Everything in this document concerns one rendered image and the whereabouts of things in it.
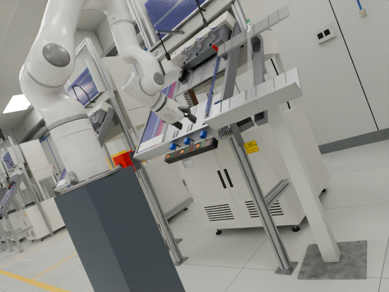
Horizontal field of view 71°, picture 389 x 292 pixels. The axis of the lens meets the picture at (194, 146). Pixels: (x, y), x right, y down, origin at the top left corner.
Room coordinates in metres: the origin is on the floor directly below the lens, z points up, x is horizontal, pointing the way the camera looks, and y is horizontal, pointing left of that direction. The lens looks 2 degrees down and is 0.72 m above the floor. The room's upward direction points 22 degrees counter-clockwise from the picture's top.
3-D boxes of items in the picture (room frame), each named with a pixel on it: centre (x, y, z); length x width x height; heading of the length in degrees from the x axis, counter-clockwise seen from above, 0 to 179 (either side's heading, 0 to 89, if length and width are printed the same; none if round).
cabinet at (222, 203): (1.89, -0.32, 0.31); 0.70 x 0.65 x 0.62; 47
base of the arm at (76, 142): (0.85, 0.33, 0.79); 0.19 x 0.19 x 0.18
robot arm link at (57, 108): (0.87, 0.35, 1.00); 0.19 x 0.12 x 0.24; 45
